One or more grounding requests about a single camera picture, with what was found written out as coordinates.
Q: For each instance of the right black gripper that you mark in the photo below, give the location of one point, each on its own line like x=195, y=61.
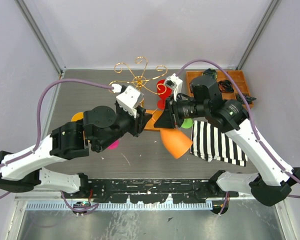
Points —
x=165, y=120

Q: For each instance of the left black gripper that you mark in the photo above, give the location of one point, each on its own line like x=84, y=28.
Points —
x=139, y=122

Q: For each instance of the orange plastic wine glass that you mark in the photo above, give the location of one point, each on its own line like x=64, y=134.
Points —
x=175, y=141

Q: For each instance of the gold wire wine glass rack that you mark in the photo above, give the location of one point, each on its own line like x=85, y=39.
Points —
x=139, y=82

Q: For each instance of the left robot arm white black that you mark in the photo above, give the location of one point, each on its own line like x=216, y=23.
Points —
x=98, y=129

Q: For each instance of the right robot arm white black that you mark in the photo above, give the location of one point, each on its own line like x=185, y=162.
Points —
x=274, y=180

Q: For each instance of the green plastic wine glass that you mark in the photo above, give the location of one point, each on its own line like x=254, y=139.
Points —
x=187, y=123

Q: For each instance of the red plastic wine glass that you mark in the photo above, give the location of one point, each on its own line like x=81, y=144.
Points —
x=162, y=95

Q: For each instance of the magenta plastic wine glass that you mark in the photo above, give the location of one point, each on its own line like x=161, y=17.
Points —
x=114, y=145

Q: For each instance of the yellow wine glass left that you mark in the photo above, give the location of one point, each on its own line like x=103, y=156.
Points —
x=77, y=117

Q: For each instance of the black white striped cloth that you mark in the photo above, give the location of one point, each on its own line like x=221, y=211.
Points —
x=210, y=144

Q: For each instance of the dark rolled tie top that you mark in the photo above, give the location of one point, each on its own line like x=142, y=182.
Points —
x=210, y=72

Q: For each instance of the dark rolled tie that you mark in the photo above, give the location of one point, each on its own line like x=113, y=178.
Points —
x=249, y=99
x=210, y=72
x=225, y=86

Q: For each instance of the dark rolled tie middle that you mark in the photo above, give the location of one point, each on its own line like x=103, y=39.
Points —
x=225, y=86

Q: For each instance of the wooden compartment tray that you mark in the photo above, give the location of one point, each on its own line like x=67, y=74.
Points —
x=236, y=75

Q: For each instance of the dark rolled tie right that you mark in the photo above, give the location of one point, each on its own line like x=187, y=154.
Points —
x=249, y=99

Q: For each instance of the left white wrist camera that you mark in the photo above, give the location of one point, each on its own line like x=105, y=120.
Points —
x=128, y=98

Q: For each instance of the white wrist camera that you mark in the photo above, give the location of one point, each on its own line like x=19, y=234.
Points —
x=128, y=98
x=174, y=83

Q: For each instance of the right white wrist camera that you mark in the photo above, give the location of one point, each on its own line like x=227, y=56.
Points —
x=174, y=83

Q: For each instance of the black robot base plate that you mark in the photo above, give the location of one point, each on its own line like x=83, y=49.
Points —
x=148, y=191

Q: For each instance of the grey slotted cable duct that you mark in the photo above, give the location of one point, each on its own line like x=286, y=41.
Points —
x=166, y=206

